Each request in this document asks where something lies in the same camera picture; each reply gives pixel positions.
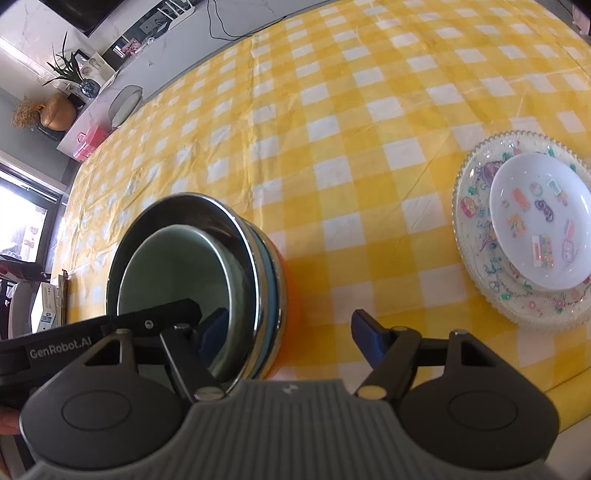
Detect green ceramic bowl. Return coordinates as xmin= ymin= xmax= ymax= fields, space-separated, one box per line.
xmin=116 ymin=224 xmax=252 ymax=381

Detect white floral vine plate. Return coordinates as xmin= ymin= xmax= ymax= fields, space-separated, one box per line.
xmin=457 ymin=147 xmax=591 ymax=319

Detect clear glass patterned plate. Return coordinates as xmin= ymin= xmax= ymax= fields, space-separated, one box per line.
xmin=452 ymin=129 xmax=591 ymax=334

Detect small white sticker plate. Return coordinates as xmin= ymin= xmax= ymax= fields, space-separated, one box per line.
xmin=489 ymin=153 xmax=590 ymax=291

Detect blue steel bowl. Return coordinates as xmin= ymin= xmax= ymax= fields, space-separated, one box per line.
xmin=246 ymin=221 xmax=287 ymax=379

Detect person's hand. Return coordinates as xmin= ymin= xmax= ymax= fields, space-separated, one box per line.
xmin=0 ymin=406 xmax=20 ymax=436

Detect pink storage box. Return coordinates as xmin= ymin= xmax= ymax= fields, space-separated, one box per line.
xmin=73 ymin=124 xmax=111 ymax=162

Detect yellow checkered tablecloth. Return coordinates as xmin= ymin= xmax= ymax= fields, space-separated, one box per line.
xmin=56 ymin=1 xmax=590 ymax=389

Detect brown vase dried flowers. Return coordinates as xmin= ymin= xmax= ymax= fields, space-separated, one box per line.
xmin=11 ymin=93 xmax=77 ymax=132

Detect round grey stool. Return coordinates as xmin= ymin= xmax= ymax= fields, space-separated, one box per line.
xmin=108 ymin=85 xmax=143 ymax=129

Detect blue vase green plant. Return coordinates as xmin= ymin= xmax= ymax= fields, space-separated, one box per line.
xmin=44 ymin=34 xmax=100 ymax=99

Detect white marble tv cabinet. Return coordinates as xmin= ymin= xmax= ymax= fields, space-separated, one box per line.
xmin=57 ymin=0 xmax=321 ymax=157

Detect black power cable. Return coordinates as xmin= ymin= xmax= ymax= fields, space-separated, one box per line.
xmin=204 ymin=0 xmax=274 ymax=42

